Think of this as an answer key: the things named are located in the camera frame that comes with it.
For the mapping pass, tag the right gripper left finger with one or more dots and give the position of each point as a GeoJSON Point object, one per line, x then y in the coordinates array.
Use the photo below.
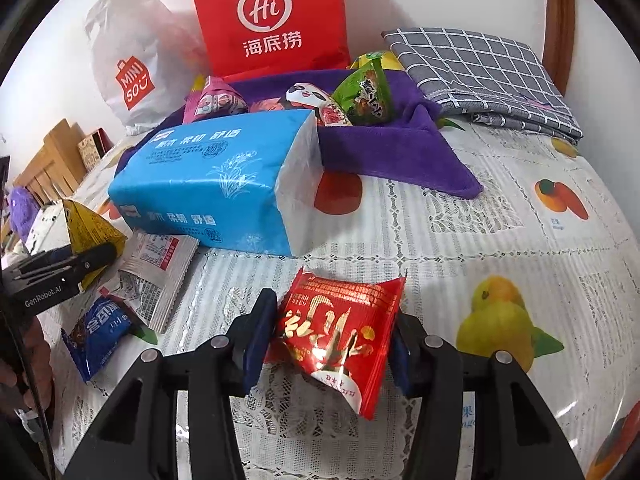
{"type": "Point", "coordinates": [134, 434]}

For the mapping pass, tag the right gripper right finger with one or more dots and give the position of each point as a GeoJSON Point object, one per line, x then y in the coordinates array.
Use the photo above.
{"type": "Point", "coordinates": [515, 437]}

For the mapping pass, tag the yellow triangular snack packet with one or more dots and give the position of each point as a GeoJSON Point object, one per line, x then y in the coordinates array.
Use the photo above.
{"type": "Point", "coordinates": [87, 229]}

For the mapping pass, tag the blue snack packet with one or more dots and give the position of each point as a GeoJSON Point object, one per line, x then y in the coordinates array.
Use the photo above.
{"type": "Point", "coordinates": [95, 336]}

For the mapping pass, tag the red snack packet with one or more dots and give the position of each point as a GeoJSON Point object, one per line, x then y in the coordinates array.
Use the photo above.
{"type": "Point", "coordinates": [338, 333]}

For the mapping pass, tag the white red sachet packet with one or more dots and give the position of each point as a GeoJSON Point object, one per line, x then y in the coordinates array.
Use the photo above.
{"type": "Point", "coordinates": [164, 261]}

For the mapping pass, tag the magenta snack packet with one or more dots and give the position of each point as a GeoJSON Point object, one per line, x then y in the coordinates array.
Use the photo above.
{"type": "Point", "coordinates": [211, 97]}

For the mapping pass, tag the green snack packet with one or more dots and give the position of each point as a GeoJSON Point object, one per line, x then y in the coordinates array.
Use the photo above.
{"type": "Point", "coordinates": [365, 96]}

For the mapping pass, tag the pink panda chips bag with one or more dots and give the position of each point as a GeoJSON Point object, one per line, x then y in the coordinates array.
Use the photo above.
{"type": "Point", "coordinates": [306, 97]}

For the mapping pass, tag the person's left hand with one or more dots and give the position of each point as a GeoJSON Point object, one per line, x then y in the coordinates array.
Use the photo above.
{"type": "Point", "coordinates": [38, 352]}

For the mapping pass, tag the purple plush object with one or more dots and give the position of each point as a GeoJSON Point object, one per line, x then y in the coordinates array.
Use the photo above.
{"type": "Point", "coordinates": [23, 211]}

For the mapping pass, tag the wooden chair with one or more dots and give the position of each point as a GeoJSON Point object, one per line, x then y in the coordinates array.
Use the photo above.
{"type": "Point", "coordinates": [57, 169]}

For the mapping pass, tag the silver foil sachet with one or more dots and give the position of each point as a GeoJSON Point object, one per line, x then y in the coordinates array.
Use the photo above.
{"type": "Point", "coordinates": [139, 295]}

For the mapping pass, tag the small patterned box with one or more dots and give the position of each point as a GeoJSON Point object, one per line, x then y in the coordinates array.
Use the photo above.
{"type": "Point", "coordinates": [93, 147]}

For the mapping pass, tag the fruit print tablecloth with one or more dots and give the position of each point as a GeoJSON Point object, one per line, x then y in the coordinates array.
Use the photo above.
{"type": "Point", "coordinates": [543, 220]}

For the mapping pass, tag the purple towel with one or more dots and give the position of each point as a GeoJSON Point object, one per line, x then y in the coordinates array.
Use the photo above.
{"type": "Point", "coordinates": [407, 149]}

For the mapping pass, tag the blue tissue pack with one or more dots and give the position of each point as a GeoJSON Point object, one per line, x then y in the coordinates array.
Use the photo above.
{"type": "Point", "coordinates": [242, 182]}

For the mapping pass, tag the white Miniso plastic bag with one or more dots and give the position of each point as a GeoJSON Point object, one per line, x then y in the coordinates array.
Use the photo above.
{"type": "Point", "coordinates": [144, 60]}

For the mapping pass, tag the grey checked folded cloth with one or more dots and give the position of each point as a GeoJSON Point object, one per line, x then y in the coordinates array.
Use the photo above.
{"type": "Point", "coordinates": [493, 81]}

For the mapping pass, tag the yellow snack bag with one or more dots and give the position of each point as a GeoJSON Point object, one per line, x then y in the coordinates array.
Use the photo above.
{"type": "Point", "coordinates": [388, 60]}

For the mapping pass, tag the red Haidilao paper bag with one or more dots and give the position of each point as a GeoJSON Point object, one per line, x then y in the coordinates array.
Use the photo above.
{"type": "Point", "coordinates": [246, 39]}

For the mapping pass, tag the brown wooden door frame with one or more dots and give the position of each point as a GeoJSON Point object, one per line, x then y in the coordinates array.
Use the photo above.
{"type": "Point", "coordinates": [559, 41]}

